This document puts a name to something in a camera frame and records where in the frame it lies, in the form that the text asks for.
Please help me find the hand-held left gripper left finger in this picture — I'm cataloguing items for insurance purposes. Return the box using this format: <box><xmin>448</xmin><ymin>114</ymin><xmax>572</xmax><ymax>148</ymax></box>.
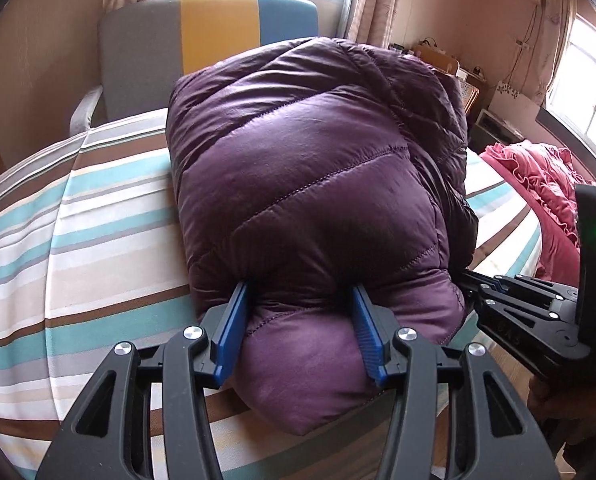
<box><xmin>35</xmin><ymin>281</ymin><xmax>250</xmax><ymax>480</ymax></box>

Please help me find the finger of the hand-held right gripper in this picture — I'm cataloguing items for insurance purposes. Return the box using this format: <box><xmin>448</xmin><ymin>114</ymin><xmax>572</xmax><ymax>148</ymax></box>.
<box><xmin>459</xmin><ymin>271</ymin><xmax>581</xmax><ymax>367</ymax></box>
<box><xmin>494</xmin><ymin>274</ymin><xmax>581</xmax><ymax>313</ymax></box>

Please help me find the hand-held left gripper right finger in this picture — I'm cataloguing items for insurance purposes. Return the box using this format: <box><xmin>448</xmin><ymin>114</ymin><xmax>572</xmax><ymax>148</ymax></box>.
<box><xmin>352</xmin><ymin>284</ymin><xmax>562</xmax><ymax>480</ymax></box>

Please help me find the purple down jacket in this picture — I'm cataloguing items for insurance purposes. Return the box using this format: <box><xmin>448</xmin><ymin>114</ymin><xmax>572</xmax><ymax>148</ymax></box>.
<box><xmin>166</xmin><ymin>36</ymin><xmax>480</xmax><ymax>436</ymax></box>

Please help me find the person's right hand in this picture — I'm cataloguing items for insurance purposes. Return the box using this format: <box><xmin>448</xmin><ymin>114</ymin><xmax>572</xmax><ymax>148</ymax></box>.
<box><xmin>528</xmin><ymin>374</ymin><xmax>596</xmax><ymax>435</ymax></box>

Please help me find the pink ruffled quilt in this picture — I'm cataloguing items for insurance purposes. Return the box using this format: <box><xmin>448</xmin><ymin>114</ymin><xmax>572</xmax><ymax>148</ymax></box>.
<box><xmin>480</xmin><ymin>142</ymin><xmax>596</xmax><ymax>282</ymax></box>

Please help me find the striped bed sheet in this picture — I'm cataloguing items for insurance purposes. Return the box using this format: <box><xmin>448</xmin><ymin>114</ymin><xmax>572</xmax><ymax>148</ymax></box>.
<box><xmin>0</xmin><ymin>107</ymin><xmax>545</xmax><ymax>480</ymax></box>

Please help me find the white flower print board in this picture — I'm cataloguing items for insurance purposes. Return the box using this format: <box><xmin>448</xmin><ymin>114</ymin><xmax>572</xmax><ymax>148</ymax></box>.
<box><xmin>495</xmin><ymin>80</ymin><xmax>545</xmax><ymax>117</ymax></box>

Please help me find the bright side window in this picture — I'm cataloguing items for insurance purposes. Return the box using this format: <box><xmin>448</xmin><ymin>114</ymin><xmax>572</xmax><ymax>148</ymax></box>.
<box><xmin>547</xmin><ymin>14</ymin><xmax>596</xmax><ymax>173</ymax></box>

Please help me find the wooden chair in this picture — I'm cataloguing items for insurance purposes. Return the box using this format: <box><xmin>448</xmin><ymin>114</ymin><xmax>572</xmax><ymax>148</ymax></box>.
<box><xmin>411</xmin><ymin>43</ymin><xmax>481</xmax><ymax>122</ymax></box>

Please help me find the grey yellow blue armchair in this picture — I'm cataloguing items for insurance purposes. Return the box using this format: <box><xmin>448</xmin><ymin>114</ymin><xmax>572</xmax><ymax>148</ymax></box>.
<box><xmin>69</xmin><ymin>0</ymin><xmax>320</xmax><ymax>134</ymax></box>

